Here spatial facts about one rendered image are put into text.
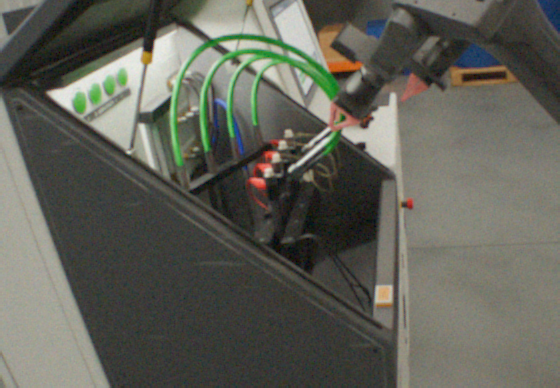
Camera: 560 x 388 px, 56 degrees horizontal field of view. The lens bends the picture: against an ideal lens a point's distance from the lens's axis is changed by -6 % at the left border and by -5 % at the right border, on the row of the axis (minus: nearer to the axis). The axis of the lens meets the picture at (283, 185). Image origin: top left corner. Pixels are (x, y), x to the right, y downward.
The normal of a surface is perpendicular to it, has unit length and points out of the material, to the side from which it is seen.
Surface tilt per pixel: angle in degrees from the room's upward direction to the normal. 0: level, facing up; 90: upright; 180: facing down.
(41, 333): 90
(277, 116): 90
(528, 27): 86
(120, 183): 90
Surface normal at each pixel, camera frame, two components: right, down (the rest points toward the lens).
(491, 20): 0.28, 0.28
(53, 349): -0.18, 0.43
